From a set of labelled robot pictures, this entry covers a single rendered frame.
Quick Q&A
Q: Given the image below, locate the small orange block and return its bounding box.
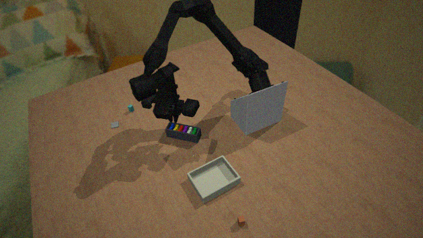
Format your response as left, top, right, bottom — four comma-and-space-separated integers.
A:
237, 216, 245, 227

